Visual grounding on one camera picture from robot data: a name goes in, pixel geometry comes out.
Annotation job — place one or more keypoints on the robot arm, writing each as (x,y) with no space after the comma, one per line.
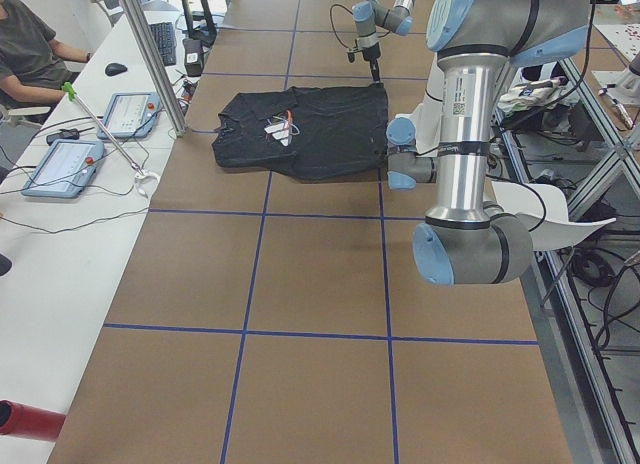
(368,15)
(464,238)

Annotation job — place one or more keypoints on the black keyboard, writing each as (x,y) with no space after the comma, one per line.
(163,35)

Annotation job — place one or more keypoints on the black desktop device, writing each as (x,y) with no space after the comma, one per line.
(193,57)

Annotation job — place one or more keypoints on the aluminium frame post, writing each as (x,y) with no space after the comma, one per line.
(154,65)

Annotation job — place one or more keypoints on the far blue teach pendant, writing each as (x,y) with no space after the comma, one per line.
(132,115)

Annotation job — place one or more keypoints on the black graphic t-shirt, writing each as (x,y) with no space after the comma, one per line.
(310,134)

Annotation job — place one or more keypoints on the white chair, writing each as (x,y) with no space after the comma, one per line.
(542,208)

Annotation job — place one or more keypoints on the seated person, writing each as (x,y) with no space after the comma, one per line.
(33,60)

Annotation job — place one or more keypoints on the near blue teach pendant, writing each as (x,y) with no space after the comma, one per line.
(67,168)

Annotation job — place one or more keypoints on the black computer mouse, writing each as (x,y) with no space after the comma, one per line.
(113,69)

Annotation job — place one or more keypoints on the blue teach pendant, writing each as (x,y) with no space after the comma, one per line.
(67,168)
(132,115)

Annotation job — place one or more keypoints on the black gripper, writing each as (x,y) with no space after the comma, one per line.
(370,53)

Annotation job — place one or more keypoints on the red cylinder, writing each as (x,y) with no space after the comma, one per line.
(27,422)

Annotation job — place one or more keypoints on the black monitor stand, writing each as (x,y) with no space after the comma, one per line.
(200,26)

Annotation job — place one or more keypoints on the metal rod green tip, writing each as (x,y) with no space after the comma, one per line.
(142,175)

